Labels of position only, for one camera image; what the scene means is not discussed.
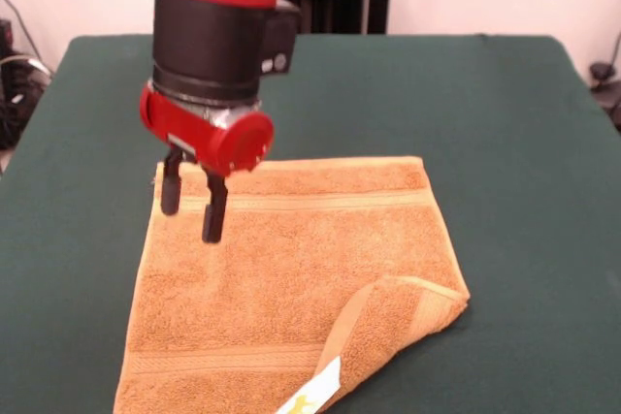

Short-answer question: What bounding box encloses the dark grey stand base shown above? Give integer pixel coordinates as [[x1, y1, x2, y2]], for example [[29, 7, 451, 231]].
[[588, 61, 621, 132]]

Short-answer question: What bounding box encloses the orange terry towel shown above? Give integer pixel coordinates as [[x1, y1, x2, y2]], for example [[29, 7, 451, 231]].
[[112, 155, 472, 414]]

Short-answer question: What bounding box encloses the dark green table cloth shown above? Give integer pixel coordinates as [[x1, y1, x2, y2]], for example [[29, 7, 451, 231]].
[[0, 33, 621, 414]]

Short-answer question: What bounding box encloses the black equipment pile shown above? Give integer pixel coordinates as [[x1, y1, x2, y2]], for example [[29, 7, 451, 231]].
[[0, 18, 54, 151]]

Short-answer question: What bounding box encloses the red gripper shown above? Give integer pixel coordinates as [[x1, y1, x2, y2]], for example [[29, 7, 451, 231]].
[[139, 82, 276, 244]]

